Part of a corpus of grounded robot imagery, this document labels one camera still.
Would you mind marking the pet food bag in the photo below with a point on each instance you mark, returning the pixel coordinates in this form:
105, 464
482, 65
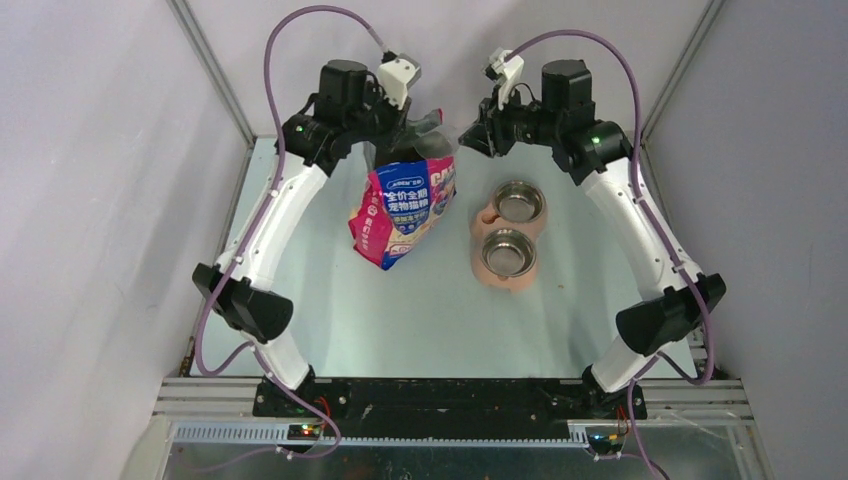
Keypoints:
406, 194

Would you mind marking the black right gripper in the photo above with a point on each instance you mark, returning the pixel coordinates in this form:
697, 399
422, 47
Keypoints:
488, 135

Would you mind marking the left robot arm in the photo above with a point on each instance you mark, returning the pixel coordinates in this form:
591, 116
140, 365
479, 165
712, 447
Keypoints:
351, 105

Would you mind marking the aluminium frame front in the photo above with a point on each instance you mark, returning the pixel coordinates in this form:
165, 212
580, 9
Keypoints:
253, 411

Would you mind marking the near steel bowl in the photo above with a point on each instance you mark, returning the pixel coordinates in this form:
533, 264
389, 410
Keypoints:
508, 252

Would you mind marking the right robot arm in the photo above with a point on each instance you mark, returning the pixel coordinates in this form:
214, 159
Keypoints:
676, 294

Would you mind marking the pink double bowl stand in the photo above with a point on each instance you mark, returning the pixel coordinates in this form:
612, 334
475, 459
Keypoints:
487, 220

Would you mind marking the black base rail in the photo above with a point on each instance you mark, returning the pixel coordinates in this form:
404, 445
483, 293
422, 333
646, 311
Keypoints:
465, 409

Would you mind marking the far steel bowl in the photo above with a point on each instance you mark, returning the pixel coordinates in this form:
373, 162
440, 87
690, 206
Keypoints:
519, 201

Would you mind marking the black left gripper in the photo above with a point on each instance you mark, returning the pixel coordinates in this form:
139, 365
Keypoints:
395, 127

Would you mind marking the steel bowl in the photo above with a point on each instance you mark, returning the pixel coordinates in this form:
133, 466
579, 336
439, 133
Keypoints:
519, 201
508, 252

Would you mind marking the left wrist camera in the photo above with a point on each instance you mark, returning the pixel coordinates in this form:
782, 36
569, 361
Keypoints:
396, 77

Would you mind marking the clear plastic scoop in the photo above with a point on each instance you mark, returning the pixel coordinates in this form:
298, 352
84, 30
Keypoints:
446, 140

